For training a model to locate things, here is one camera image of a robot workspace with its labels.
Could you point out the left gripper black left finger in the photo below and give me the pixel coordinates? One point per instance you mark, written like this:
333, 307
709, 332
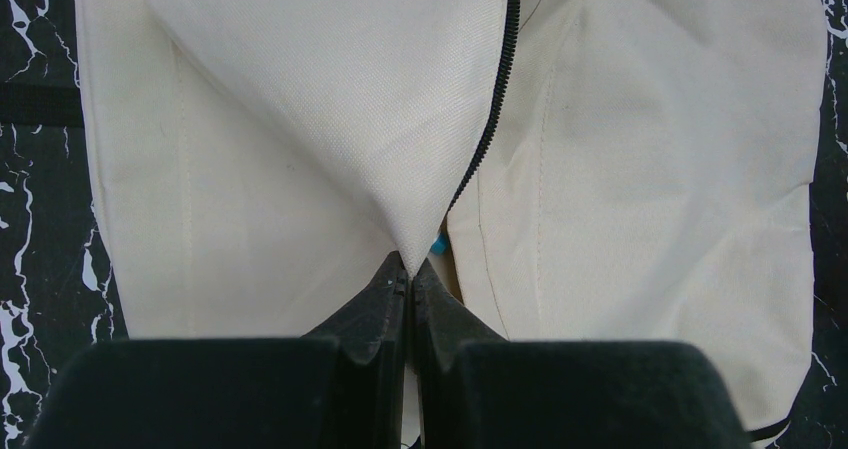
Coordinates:
340, 385

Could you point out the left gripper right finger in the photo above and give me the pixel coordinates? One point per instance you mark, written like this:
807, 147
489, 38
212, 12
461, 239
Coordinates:
479, 390

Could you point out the beige canvas backpack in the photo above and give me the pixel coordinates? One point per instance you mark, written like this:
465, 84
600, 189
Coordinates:
635, 169

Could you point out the white marker blue cap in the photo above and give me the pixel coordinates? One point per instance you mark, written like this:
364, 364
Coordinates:
440, 245

